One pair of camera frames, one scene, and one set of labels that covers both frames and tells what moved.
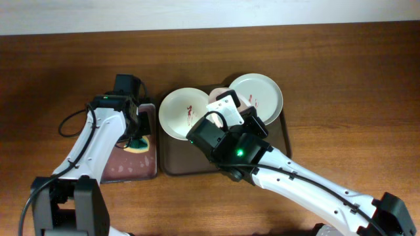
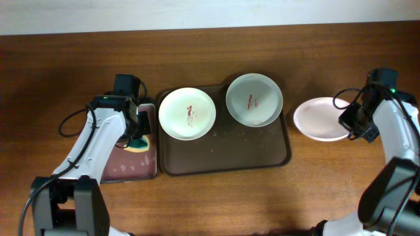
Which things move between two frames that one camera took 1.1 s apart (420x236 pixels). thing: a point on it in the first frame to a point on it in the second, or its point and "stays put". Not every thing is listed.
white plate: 180,108 stays put
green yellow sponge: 138,145 stays put
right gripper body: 251,122 to 356,122
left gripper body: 143,127 stays put
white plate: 262,93 stays put
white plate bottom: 212,98 to 317,118
